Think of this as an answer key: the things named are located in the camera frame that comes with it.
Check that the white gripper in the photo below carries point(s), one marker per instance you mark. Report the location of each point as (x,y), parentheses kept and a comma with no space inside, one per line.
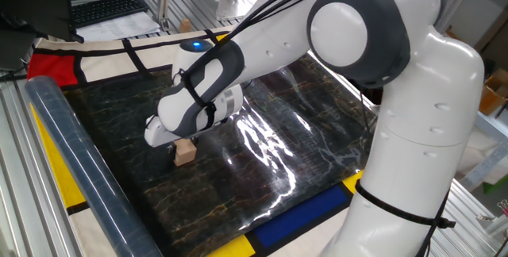
(156,134)

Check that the small wooden cube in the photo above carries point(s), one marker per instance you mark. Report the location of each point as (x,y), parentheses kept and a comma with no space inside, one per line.
(185,152)

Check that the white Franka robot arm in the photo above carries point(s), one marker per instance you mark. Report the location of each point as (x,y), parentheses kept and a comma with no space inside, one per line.
(377,110)

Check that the colour block patterned cloth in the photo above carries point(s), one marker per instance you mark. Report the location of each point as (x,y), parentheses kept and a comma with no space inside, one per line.
(119,56)

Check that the black marble pattern sheet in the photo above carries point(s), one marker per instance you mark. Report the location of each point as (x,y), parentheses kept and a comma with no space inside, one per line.
(178,150)

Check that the small tan wooden piece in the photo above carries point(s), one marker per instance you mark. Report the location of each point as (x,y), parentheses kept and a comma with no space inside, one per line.
(185,26)

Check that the white paper sheets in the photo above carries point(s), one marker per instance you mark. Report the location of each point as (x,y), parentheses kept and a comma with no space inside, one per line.
(119,29)

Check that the black keyboard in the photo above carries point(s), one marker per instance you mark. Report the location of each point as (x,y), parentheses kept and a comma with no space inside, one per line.
(107,9)

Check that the large black monitor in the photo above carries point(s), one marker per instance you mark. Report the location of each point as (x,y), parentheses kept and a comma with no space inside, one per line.
(35,3)

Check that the green plastic object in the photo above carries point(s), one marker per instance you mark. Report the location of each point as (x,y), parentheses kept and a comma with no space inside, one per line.
(496,185)

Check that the brown cardboard box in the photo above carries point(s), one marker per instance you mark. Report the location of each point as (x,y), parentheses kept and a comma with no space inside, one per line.
(494,92)

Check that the metal base plate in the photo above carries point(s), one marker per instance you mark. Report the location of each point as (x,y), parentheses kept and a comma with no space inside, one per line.
(238,9)

